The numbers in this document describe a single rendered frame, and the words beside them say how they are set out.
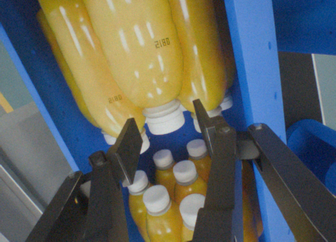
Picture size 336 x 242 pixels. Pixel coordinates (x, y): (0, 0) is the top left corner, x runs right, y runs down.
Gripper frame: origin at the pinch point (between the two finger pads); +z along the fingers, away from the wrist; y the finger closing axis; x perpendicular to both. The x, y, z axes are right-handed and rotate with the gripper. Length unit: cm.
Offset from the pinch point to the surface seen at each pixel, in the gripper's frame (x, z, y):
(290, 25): 1, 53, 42
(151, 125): 0.4, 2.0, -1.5
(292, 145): -82, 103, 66
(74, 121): 0.9, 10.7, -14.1
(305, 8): 5, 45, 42
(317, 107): -59, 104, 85
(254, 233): -23.7, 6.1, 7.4
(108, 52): 8.0, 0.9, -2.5
